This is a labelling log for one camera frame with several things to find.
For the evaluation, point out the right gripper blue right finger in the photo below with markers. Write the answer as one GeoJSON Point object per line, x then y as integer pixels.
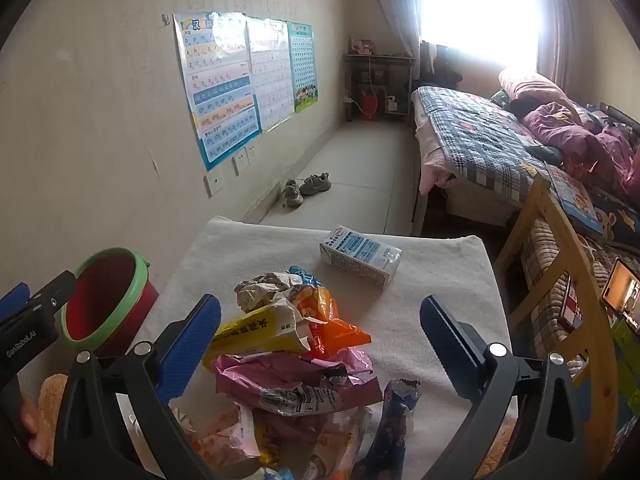
{"type": "Point", "coordinates": [524, 421]}

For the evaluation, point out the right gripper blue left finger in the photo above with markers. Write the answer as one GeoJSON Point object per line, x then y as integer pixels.
{"type": "Point", "coordinates": [92, 441]}

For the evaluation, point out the pink white snack box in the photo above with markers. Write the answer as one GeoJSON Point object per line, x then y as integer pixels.
{"type": "Point", "coordinates": [247, 443]}

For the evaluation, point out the pink foil wrapper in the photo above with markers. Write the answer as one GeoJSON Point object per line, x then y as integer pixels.
{"type": "Point", "coordinates": [292, 386]}

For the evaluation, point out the yellow white box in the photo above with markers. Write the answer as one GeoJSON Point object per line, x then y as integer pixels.
{"type": "Point", "coordinates": [277, 327]}

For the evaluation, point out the newspaper ball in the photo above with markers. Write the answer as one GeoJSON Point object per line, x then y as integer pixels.
{"type": "Point", "coordinates": [262, 290]}

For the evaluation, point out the dark blue snack wrapper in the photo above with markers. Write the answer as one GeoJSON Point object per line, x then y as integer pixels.
{"type": "Point", "coordinates": [386, 456]}

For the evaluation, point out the orange snack bag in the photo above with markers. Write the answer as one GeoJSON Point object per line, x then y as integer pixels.
{"type": "Point", "coordinates": [329, 333]}

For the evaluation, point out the white blue milk carton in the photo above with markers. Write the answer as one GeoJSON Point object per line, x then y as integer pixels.
{"type": "Point", "coordinates": [360, 255]}

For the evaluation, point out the left hand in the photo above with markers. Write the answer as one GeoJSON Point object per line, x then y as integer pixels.
{"type": "Point", "coordinates": [40, 437]}

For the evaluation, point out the red bucket green rim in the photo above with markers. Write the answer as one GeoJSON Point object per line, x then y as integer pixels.
{"type": "Point", "coordinates": [114, 294]}

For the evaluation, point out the grey shoe left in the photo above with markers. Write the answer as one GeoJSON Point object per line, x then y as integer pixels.
{"type": "Point", "coordinates": [291, 196]}

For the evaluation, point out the grey shoe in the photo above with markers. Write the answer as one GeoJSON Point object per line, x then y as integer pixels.
{"type": "Point", "coordinates": [315, 184]}
{"type": "Point", "coordinates": [291, 196]}

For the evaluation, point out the children's book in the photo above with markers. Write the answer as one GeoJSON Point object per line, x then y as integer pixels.
{"type": "Point", "coordinates": [574, 200]}

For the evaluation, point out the grey shoe right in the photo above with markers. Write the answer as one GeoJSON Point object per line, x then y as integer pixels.
{"type": "Point", "coordinates": [315, 184]}

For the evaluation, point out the bed with plaid quilt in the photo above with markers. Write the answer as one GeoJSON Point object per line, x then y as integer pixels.
{"type": "Point", "coordinates": [487, 161]}

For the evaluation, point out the purple clothes pile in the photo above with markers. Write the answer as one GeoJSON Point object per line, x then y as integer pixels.
{"type": "Point", "coordinates": [605, 160]}

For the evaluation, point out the pink pillow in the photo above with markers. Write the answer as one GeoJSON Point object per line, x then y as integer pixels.
{"type": "Point", "coordinates": [528, 90]}

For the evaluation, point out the red bucket on shelf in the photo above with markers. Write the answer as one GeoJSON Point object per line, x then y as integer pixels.
{"type": "Point", "coordinates": [369, 105]}

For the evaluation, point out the dark metal shelf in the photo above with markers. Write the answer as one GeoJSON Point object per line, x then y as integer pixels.
{"type": "Point", "coordinates": [388, 76]}

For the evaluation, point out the white wall socket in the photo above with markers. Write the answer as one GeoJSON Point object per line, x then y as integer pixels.
{"type": "Point", "coordinates": [213, 181]}

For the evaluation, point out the left blue wall poster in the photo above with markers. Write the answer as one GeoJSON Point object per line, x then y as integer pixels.
{"type": "Point", "coordinates": [218, 81]}

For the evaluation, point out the middle white wall poster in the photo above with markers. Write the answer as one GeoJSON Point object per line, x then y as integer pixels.
{"type": "Point", "coordinates": [270, 61]}

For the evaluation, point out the green wall poster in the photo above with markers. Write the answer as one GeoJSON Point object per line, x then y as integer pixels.
{"type": "Point", "coordinates": [303, 65]}

